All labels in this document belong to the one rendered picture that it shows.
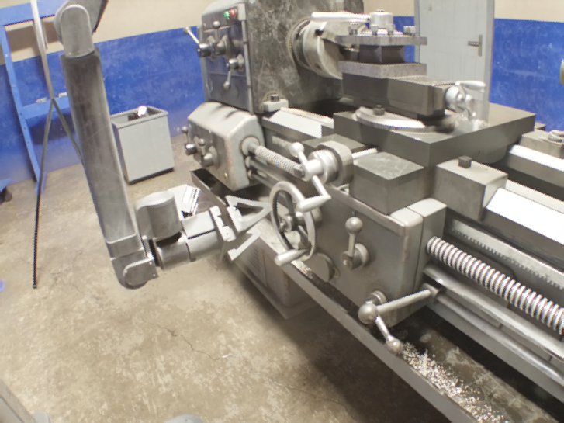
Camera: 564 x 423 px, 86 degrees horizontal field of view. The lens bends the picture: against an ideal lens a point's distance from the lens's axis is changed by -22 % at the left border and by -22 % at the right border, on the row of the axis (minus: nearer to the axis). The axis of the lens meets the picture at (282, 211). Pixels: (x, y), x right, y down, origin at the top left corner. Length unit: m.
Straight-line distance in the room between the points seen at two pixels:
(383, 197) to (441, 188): 0.14
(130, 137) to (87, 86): 2.74
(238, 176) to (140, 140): 1.93
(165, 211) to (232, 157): 0.89
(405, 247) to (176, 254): 0.43
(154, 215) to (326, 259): 0.53
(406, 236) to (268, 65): 0.90
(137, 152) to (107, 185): 2.76
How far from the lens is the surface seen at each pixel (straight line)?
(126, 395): 1.54
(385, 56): 0.94
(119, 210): 0.57
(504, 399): 0.97
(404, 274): 0.79
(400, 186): 0.74
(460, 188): 0.78
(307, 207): 0.71
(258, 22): 1.40
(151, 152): 3.36
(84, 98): 0.55
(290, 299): 1.63
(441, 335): 1.06
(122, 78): 4.58
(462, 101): 0.81
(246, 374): 1.47
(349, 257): 0.82
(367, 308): 0.70
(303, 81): 1.51
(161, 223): 0.59
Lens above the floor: 1.15
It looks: 27 degrees down
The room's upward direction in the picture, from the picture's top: 5 degrees counter-clockwise
